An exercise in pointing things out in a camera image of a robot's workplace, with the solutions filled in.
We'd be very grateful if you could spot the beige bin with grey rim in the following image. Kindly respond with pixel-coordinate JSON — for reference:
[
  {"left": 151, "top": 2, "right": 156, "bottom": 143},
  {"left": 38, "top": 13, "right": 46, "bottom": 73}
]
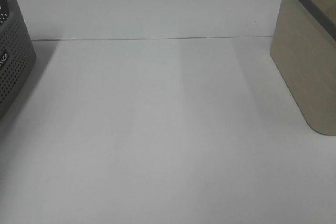
[{"left": 270, "top": 0, "right": 335, "bottom": 136}]

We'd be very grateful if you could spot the grey perforated plastic basket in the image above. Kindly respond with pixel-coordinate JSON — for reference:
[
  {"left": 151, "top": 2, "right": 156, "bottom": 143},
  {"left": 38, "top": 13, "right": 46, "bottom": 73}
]
[{"left": 1, "top": 0, "right": 36, "bottom": 118}]

